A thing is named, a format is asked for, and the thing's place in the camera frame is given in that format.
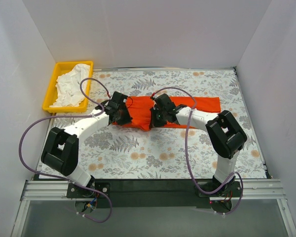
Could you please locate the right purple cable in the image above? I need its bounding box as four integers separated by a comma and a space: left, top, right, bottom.
150, 86, 244, 216

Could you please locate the white t shirt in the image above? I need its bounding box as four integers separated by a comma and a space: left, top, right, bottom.
50, 64, 90, 108

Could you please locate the orange t shirt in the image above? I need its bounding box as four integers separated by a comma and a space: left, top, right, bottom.
121, 96, 221, 131

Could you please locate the floral table mat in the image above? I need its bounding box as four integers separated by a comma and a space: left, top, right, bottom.
39, 70, 266, 180

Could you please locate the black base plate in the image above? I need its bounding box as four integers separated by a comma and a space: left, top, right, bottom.
66, 179, 241, 208

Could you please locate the yellow plastic bin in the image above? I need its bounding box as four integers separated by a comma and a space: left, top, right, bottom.
42, 61, 94, 114

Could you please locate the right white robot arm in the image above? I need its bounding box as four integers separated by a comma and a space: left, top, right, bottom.
150, 94, 247, 196

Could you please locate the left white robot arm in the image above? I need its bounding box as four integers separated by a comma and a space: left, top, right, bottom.
41, 92, 132, 198

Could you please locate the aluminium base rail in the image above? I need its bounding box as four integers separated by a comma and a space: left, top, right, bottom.
21, 179, 287, 200

